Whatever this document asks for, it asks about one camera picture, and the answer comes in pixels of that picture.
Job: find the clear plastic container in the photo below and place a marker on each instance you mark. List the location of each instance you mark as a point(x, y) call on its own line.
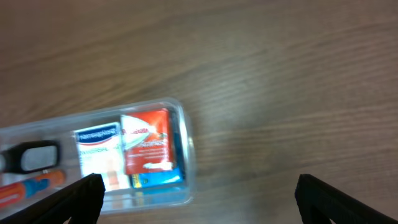
point(62, 129)

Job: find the orange vitamin tablet tube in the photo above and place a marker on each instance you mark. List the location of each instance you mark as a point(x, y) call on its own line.
point(22, 190)

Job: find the blue lozenge box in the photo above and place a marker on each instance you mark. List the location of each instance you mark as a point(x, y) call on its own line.
point(174, 176)

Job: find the red Panadol box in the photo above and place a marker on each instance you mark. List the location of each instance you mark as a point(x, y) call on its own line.
point(147, 139)

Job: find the white plaster box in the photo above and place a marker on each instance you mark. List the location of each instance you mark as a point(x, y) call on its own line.
point(100, 152)

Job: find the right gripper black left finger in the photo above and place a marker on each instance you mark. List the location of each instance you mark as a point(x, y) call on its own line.
point(78, 203)

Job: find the dark brown medicine bottle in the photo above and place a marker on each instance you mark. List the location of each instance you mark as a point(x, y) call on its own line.
point(30, 157)

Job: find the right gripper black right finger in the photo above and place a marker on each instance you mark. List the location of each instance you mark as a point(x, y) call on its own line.
point(321, 203)

